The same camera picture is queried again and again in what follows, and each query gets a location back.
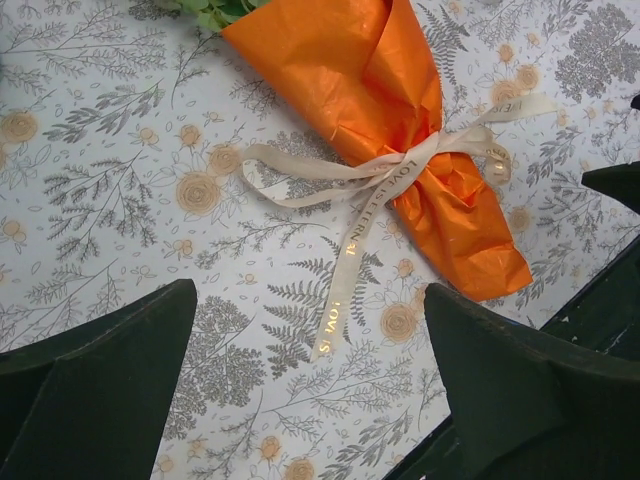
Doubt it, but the pink rose stem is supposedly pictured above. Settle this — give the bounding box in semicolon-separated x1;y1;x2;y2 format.
164;0;269;33

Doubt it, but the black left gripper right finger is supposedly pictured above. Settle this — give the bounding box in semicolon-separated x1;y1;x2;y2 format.
424;284;639;479

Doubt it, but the cream printed ribbon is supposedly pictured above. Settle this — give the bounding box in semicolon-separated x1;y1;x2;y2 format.
241;92;560;363

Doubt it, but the floral patterned table mat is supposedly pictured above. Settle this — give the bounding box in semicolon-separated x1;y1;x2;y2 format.
1;1;639;479

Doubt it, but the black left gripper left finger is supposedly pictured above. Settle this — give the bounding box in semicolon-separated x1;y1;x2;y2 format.
1;279;197;479

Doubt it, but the orange wrapping paper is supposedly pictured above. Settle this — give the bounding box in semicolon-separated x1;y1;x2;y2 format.
223;1;532;301

